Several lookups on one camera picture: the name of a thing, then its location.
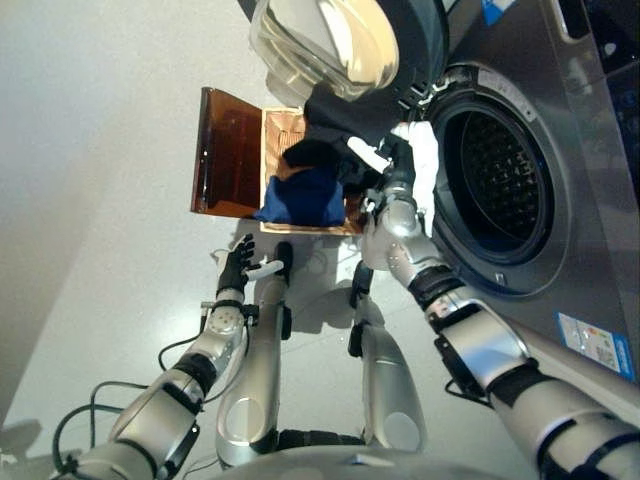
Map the round glass washer door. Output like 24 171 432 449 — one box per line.
249 0 451 109

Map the wicker laundry basket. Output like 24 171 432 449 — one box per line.
258 104 366 236

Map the grey front-load washing machine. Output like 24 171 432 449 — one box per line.
394 0 640 386

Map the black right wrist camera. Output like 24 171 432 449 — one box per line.
359 187 384 216

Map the blue garment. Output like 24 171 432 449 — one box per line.
252 167 346 229

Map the small blue energy sticker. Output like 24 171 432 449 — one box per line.
480 0 512 25

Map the left silver robot leg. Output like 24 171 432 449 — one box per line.
214 241 296 456

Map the white blue label sticker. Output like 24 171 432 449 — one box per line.
554 312 636 384

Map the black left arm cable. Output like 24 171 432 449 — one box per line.
52 319 251 471

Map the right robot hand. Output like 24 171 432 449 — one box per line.
347 134 419 194

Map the white garment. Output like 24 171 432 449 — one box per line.
389 119 441 236

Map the grey robot torso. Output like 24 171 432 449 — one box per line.
209 429 541 480

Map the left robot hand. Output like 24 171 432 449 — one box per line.
215 233 284 301

